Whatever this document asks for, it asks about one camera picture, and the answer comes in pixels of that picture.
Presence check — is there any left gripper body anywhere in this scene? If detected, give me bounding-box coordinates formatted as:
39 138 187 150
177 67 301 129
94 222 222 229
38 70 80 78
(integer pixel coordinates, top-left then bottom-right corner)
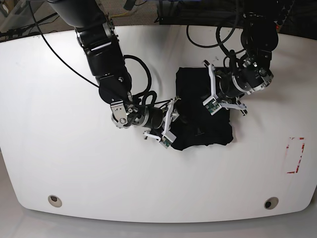
203 60 247 116

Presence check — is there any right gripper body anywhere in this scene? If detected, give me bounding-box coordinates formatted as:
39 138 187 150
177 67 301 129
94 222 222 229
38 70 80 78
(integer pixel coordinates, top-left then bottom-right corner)
142 97 181 142

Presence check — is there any black T-shirt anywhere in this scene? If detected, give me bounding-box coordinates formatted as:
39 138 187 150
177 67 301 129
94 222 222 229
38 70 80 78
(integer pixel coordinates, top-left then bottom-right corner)
170 67 233 151

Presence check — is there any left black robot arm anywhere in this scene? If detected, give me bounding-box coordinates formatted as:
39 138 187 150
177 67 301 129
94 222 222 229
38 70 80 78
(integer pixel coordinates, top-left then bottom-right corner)
203 0 279 115

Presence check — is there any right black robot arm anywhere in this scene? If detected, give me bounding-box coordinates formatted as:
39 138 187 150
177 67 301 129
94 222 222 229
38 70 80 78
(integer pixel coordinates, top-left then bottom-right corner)
48 0 179 147

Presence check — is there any red tape rectangle marking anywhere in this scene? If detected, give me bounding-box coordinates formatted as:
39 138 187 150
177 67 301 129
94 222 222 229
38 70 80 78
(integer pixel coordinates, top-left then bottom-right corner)
283 137 306 174

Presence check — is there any white power strip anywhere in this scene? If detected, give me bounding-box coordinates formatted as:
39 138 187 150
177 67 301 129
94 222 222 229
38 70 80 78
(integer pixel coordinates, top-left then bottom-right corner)
275 0 294 30

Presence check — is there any right table grommet hole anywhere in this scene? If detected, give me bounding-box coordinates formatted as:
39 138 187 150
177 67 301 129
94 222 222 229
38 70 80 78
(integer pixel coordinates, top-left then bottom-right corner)
264 197 279 210

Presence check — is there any table grommet hole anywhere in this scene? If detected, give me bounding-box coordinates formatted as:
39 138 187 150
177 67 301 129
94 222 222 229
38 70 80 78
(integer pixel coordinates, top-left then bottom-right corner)
264 197 279 210
48 195 62 208

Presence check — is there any left table grommet hole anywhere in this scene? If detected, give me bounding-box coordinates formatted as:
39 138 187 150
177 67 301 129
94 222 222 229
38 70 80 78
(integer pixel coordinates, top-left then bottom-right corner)
48 195 62 208

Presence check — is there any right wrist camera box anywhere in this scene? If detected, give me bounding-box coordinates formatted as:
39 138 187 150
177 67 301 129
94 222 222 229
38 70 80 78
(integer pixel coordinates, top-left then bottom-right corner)
159 131 176 148

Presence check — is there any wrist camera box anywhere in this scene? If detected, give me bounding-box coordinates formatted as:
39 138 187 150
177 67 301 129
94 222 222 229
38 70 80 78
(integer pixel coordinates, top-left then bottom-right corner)
203 97 222 116
159 131 176 148

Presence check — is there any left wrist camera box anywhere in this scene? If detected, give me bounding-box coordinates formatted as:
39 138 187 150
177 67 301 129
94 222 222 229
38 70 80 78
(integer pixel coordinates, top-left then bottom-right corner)
203 97 222 116

